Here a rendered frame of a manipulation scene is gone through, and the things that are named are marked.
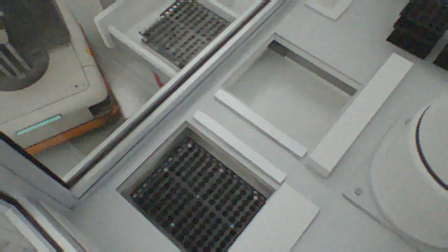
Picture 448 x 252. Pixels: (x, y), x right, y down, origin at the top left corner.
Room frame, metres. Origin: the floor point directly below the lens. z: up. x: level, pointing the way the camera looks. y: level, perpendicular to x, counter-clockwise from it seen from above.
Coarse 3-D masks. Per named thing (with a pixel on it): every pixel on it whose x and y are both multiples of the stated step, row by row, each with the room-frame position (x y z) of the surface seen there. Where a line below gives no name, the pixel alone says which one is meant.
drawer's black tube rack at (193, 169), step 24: (192, 144) 0.35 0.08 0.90; (168, 168) 0.30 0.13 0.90; (192, 168) 0.31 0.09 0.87; (216, 168) 0.29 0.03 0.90; (144, 192) 0.25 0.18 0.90; (168, 192) 0.25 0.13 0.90; (192, 192) 0.24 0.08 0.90; (216, 192) 0.24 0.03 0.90; (240, 192) 0.25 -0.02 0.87; (168, 216) 0.20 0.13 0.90; (192, 216) 0.19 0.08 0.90; (216, 216) 0.19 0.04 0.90; (240, 216) 0.19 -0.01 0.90; (192, 240) 0.15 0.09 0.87; (216, 240) 0.15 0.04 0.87
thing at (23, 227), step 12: (0, 204) 0.16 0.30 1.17; (12, 204) 0.17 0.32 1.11; (0, 216) 0.13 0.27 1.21; (12, 216) 0.14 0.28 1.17; (24, 216) 0.16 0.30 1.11; (0, 228) 0.11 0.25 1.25; (12, 228) 0.11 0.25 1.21; (24, 228) 0.13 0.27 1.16; (36, 228) 0.14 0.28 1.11; (0, 240) 0.09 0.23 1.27; (12, 240) 0.09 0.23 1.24; (24, 240) 0.10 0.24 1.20; (36, 240) 0.11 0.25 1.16; (48, 240) 0.12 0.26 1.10
